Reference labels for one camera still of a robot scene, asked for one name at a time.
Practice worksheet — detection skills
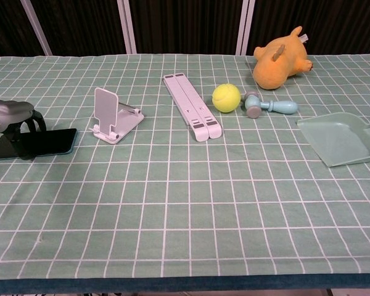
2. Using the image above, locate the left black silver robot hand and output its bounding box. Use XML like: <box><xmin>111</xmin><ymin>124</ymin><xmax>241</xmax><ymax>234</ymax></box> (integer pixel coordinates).
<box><xmin>0</xmin><ymin>100</ymin><xmax>47</xmax><ymax>161</ymax></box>

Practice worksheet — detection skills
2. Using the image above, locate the black smartphone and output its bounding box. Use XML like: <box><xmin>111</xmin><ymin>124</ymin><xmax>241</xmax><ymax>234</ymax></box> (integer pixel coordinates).
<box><xmin>0</xmin><ymin>128</ymin><xmax>78</xmax><ymax>162</ymax></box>

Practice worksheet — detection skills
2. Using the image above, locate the white folding phone stand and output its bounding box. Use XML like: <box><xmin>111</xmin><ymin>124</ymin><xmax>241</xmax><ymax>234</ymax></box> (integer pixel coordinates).
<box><xmin>90</xmin><ymin>87</ymin><xmax>145</xmax><ymax>146</ymax></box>

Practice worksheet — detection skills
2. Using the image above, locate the white folded laptop stand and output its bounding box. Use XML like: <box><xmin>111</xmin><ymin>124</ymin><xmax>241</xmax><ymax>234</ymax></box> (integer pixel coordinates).
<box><xmin>162</xmin><ymin>72</ymin><xmax>223</xmax><ymax>143</ymax></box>

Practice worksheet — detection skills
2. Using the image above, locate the green checkered tablecloth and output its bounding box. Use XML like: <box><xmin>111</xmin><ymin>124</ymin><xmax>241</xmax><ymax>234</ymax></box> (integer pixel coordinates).
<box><xmin>0</xmin><ymin>53</ymin><xmax>370</xmax><ymax>287</ymax></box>

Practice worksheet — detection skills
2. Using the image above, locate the yellow tennis ball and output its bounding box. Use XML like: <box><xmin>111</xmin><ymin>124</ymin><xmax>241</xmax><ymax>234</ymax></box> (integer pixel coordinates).
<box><xmin>212</xmin><ymin>84</ymin><xmax>242</xmax><ymax>114</ymax></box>

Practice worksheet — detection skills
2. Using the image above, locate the blue wooden toy hammer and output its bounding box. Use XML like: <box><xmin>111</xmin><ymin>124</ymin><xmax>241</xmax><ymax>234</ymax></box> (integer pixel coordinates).
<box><xmin>244</xmin><ymin>90</ymin><xmax>299</xmax><ymax>120</ymax></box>

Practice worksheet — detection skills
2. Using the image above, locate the orange plush toy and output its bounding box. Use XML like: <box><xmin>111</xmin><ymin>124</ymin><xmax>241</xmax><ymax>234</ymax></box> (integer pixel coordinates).
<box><xmin>253</xmin><ymin>26</ymin><xmax>314</xmax><ymax>91</ymax></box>

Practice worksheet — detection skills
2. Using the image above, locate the green plastic dustpan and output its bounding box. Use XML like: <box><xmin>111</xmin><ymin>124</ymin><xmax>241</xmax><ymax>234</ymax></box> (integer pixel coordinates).
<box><xmin>296</xmin><ymin>112</ymin><xmax>370</xmax><ymax>168</ymax></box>

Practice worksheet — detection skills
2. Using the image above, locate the white aluminium frame post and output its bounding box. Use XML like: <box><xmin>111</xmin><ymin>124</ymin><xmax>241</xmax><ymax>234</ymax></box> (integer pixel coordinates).
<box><xmin>19</xmin><ymin>0</ymin><xmax>54</xmax><ymax>57</ymax></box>
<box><xmin>235</xmin><ymin>0</ymin><xmax>257</xmax><ymax>56</ymax></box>
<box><xmin>116</xmin><ymin>0</ymin><xmax>138</xmax><ymax>55</ymax></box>

